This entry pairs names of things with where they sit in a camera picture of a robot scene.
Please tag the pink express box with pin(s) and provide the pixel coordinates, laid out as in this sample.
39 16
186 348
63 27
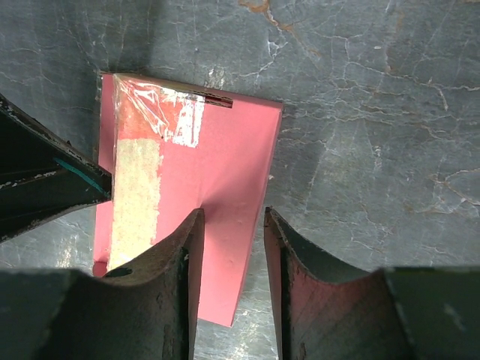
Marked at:
172 148

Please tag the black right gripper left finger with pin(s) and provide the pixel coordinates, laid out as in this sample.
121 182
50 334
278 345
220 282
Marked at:
144 309

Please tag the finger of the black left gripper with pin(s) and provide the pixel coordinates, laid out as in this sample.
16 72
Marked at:
42 176

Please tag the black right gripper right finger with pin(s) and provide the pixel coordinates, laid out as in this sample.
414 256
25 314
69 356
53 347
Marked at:
325 308

